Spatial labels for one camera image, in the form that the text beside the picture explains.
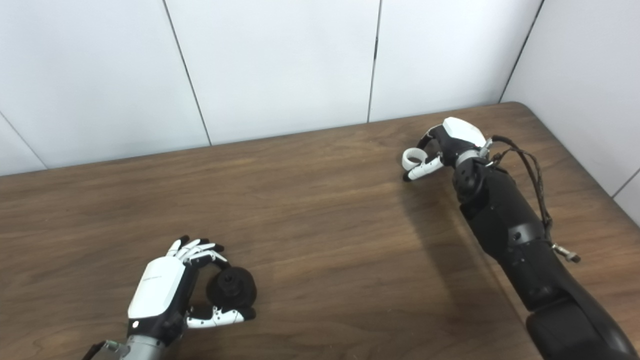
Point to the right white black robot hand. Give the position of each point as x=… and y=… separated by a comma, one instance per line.
x=462, y=131

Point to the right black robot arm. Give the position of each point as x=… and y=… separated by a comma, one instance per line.
x=525, y=240

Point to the round black plastic part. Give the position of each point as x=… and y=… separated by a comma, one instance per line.
x=235, y=290

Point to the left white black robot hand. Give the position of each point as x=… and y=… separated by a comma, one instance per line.
x=155, y=290

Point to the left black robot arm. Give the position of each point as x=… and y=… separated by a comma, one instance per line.
x=142, y=349

